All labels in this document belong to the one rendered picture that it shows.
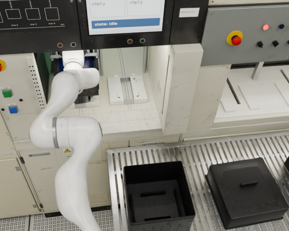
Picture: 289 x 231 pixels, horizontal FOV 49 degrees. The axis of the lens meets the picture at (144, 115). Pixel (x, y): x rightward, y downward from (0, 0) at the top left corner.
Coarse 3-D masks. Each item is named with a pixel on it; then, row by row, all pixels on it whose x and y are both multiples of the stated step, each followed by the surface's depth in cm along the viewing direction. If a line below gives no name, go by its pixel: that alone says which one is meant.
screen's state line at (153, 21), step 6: (144, 18) 120; (150, 18) 121; (156, 18) 121; (96, 24) 119; (102, 24) 119; (108, 24) 120; (114, 24) 120; (120, 24) 121; (126, 24) 121; (132, 24) 121; (138, 24) 122; (144, 24) 122; (150, 24) 123; (156, 24) 123
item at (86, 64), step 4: (84, 56) 170; (88, 56) 171; (60, 60) 170; (84, 60) 172; (88, 60) 173; (92, 60) 173; (60, 64) 172; (84, 64) 174; (88, 64) 175; (92, 64) 175; (60, 68) 174
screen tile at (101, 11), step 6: (90, 0) 112; (96, 0) 112; (102, 0) 112; (120, 0) 114; (90, 6) 113; (102, 6) 114; (108, 6) 114; (114, 6) 115; (120, 6) 115; (90, 12) 115; (96, 12) 115; (102, 12) 116; (108, 12) 116; (114, 12) 117; (120, 12) 117
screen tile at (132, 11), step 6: (156, 0) 116; (132, 6) 116; (138, 6) 116; (144, 6) 117; (150, 6) 117; (156, 6) 117; (132, 12) 118; (138, 12) 118; (144, 12) 118; (150, 12) 119; (156, 12) 119
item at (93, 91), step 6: (54, 54) 167; (90, 54) 164; (96, 54) 164; (54, 60) 163; (96, 60) 164; (54, 66) 160; (96, 66) 161; (54, 72) 157; (84, 90) 169; (90, 90) 169; (96, 90) 170; (78, 96) 171
